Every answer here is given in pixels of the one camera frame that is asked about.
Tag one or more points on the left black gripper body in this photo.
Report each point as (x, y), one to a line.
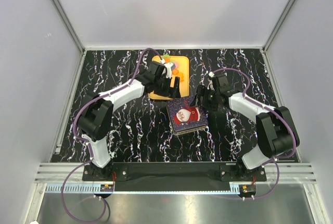
(163, 86)

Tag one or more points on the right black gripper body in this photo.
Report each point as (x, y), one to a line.
(209, 101)

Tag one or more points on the gold tin lid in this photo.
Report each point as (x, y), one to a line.
(181, 112)

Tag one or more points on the decorated cookie tin box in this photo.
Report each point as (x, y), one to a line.
(180, 130)

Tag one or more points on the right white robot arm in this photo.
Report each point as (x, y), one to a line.
(276, 133)

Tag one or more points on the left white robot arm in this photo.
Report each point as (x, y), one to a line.
(93, 121)

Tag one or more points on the orange swirl cookie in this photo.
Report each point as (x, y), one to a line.
(175, 72)

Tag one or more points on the pink round macaron cookie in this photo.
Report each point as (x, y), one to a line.
(176, 64)

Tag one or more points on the yellow plastic tray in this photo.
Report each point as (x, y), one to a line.
(184, 66)

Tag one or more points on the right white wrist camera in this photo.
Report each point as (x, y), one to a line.
(210, 86)

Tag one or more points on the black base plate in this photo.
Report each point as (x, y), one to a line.
(223, 171)

